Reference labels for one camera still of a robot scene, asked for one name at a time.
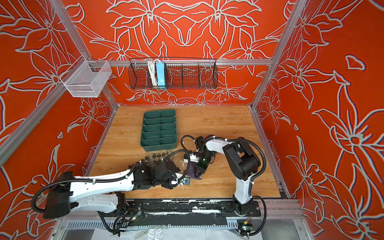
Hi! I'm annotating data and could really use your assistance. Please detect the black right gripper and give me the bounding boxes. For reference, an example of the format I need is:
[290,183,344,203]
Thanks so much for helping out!
[192,153,215,178]

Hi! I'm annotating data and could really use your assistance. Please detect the olive argyle patterned sock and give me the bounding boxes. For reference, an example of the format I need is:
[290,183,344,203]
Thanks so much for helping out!
[141,150,171,164]

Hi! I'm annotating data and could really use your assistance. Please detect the purple teal yellow sock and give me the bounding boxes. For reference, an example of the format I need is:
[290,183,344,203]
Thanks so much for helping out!
[186,162,202,180]

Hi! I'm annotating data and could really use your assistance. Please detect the green divided organizer tray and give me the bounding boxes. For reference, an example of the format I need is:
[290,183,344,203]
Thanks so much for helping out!
[140,109,178,152]

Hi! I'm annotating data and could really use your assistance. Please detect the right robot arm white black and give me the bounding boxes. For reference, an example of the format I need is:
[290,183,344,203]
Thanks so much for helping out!
[181,135,267,216]

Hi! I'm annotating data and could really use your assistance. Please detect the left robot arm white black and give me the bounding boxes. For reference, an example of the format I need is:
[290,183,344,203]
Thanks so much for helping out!
[31,149,188,219]

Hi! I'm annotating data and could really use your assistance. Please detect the light blue box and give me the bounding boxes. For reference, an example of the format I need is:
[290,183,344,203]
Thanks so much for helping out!
[156,62,166,88]

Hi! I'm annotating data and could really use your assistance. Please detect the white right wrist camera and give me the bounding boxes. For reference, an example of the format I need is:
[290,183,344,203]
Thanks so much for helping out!
[189,154,200,163]

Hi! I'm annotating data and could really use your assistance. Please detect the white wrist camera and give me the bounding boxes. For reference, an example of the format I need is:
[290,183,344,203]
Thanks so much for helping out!
[189,154,200,163]
[181,177,191,186]

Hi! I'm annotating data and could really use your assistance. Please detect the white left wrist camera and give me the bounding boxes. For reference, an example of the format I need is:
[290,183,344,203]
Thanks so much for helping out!
[181,177,191,186]

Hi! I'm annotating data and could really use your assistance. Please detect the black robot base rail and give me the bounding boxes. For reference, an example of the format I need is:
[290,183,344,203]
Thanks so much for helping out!
[100,197,262,227]

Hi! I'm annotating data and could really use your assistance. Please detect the black wire wall basket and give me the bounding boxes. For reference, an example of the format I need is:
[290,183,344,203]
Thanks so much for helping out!
[128,58,219,90]

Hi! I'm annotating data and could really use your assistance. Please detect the white coiled cable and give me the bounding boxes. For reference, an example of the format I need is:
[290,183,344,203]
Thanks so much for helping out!
[147,59,158,88]

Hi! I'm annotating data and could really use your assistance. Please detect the clear plastic wall bin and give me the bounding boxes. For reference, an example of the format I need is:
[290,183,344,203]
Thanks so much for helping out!
[59,55,112,98]

